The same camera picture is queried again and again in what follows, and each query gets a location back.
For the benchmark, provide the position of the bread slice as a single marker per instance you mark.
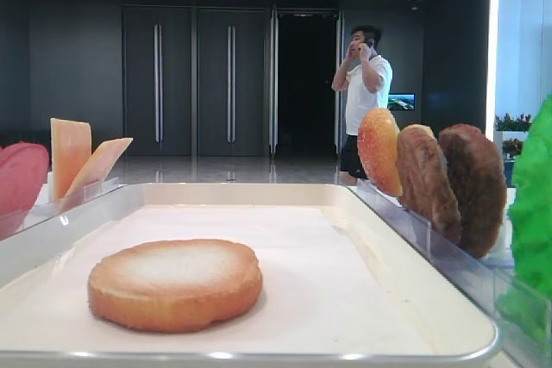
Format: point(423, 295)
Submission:
point(175, 286)

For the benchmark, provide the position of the brown meat patty front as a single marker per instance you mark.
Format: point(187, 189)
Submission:
point(423, 174)

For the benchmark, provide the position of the brown meat patty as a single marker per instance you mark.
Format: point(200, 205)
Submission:
point(476, 175)
point(423, 174)

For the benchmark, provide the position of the leaning orange cheese slice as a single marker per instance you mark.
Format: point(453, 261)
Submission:
point(100, 163)

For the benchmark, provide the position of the brown meat patty rear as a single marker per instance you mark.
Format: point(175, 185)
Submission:
point(476, 175)

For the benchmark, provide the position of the upright orange cheese slice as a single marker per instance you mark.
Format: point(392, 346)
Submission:
point(70, 149)

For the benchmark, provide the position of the red tomato slice left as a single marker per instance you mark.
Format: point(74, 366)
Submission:
point(24, 168)

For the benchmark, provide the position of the green lettuce leaf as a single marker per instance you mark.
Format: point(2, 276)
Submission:
point(530, 215)

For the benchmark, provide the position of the orange bun slice right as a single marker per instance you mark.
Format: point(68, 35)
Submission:
point(377, 148)

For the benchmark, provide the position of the man in white shirt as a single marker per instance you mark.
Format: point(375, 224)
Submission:
point(366, 76)

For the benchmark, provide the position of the white tray liner paper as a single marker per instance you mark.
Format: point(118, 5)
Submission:
point(318, 294)

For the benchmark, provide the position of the metal tray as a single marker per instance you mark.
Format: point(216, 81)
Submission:
point(459, 333)

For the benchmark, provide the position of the clear acrylic holder top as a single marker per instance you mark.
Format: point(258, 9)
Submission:
point(46, 207)

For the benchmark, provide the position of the clear acrylic holder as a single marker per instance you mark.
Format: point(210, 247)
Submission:
point(483, 281)
point(46, 207)

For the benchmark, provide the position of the flower planter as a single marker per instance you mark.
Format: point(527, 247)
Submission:
point(510, 132)

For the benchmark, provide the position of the clear acrylic holder right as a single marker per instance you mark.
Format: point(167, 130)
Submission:
point(483, 281)

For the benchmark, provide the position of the wall display screen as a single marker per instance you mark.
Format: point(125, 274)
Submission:
point(398, 102)

